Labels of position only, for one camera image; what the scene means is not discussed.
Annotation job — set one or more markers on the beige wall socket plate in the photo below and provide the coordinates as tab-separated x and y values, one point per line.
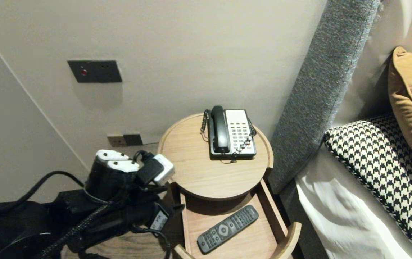
115	141

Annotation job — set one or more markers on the dark wall switch panel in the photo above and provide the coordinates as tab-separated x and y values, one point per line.
94	71

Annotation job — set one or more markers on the grey upholstered bed headboard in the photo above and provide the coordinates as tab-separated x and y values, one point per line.
321	90

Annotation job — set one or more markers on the black and white desk telephone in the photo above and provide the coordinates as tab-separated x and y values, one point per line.
240	129

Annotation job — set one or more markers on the white bed pillow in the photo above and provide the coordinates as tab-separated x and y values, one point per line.
396	25

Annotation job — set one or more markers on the black white wrist camera unit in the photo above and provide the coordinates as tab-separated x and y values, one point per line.
112	183

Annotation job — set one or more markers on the black white houndstooth pillow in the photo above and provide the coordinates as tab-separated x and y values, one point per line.
389	172

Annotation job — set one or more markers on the black telephone handset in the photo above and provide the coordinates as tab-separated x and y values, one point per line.
220	129

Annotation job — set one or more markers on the black TV remote control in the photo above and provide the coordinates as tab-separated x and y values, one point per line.
223	229

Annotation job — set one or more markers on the curved wooden table drawer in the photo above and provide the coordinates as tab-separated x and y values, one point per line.
263	237

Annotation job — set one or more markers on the white bed sheet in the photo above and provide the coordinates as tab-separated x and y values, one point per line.
335	216

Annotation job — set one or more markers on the round wooden side table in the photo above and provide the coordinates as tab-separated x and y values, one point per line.
198	169

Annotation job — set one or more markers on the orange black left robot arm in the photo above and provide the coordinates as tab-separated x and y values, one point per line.
11	226

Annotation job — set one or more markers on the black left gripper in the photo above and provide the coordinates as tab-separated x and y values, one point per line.
134	219

